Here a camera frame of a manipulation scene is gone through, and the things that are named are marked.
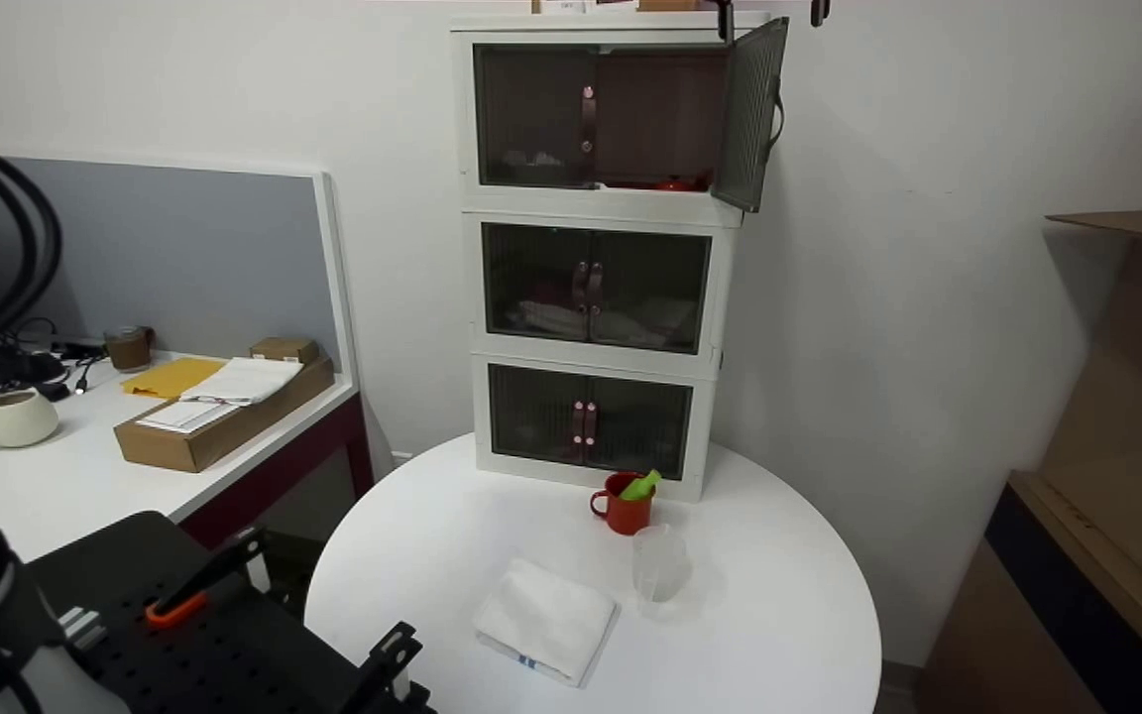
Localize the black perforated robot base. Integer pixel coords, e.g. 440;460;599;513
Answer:
26;513;371;714

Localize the white three-tier storage cabinet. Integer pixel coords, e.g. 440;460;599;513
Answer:
453;12;751;498

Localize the green item in mug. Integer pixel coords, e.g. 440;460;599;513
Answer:
617;468;661;505

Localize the red mug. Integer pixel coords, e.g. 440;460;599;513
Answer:
590;472;656;534

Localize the clear plastic cup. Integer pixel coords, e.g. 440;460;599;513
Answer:
633;522;693;603

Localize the white framed partition panel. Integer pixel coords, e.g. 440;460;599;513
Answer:
0;157;342;386

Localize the white office desk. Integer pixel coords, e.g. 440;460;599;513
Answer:
0;359;371;560

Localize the round white table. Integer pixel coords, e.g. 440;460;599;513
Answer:
303;427;890;714

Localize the white folded cloth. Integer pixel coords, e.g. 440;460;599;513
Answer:
471;560;617;682

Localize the yellow notepad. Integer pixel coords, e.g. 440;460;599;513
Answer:
122;355;217;400

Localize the open cardboard tray box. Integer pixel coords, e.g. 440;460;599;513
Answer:
115;336;332;472

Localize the small brown cup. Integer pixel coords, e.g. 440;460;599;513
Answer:
107;326;155;369

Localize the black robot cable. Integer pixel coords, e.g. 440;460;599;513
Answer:
0;119;66;390

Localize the black clamp orange handle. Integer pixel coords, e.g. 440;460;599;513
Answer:
141;527;266;629

